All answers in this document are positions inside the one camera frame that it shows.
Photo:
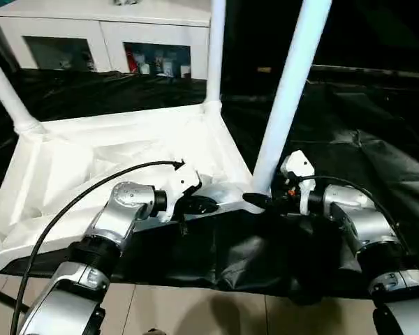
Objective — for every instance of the black rounded object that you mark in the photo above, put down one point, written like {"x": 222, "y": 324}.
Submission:
{"x": 157, "y": 332}

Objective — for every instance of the dark crumpled bundle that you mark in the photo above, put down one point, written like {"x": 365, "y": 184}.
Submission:
{"x": 125, "y": 1}

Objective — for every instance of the black box with gold label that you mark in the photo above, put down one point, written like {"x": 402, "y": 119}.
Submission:
{"x": 248, "y": 35}

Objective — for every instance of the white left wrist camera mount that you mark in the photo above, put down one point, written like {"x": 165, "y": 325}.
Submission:
{"x": 183, "y": 179}

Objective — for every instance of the white plastic table top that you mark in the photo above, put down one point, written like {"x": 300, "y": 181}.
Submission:
{"x": 90, "y": 139}

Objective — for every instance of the black mat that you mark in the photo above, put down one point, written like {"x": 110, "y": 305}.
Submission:
{"x": 352, "y": 139}

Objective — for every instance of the patterned white cup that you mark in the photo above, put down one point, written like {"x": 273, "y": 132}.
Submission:
{"x": 167, "y": 66}

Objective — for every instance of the white plastic table leg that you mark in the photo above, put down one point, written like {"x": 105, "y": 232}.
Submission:
{"x": 286, "y": 87}
{"x": 216, "y": 52}
{"x": 7, "y": 94}

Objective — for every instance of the dark long bar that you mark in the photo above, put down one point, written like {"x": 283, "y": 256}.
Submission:
{"x": 370, "y": 72}

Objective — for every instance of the white figurine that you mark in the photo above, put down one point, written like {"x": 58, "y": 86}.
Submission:
{"x": 65, "y": 64}

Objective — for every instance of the plain white cup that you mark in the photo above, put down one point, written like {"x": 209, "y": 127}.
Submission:
{"x": 145, "y": 68}

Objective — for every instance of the white cabinet with glass doors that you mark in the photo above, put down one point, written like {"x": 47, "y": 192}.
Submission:
{"x": 101, "y": 24}

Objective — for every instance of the small white cup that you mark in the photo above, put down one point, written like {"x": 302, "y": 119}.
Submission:
{"x": 185, "y": 71}

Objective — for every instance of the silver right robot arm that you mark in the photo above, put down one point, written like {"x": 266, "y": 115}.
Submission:
{"x": 366, "y": 223}

